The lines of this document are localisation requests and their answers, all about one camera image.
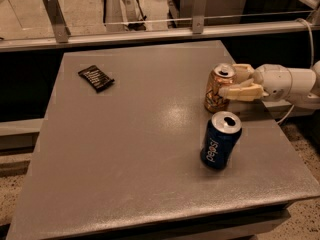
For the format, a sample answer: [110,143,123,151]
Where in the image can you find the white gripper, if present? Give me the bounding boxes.
[218,64,292,101]

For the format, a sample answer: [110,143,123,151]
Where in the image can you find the right grey metal bracket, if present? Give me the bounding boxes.
[192,0,207,34]

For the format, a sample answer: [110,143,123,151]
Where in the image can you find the blue Pepsi can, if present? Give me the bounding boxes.
[200,111,242,170]

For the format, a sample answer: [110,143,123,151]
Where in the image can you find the grey metal rail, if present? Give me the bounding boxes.
[0,20,308,52]

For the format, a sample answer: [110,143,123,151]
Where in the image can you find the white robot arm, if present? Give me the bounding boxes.
[219,63,319,110]

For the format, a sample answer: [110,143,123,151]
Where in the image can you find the black snack packet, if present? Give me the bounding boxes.
[78,65,114,93]

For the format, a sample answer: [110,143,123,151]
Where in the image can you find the grey metal bracket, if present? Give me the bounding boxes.
[192,0,207,34]
[42,0,71,43]

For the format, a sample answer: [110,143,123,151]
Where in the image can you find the orange soda can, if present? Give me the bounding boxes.
[204,63,236,113]

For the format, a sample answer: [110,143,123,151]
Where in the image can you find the left grey metal bracket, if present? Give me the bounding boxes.
[42,0,71,43]

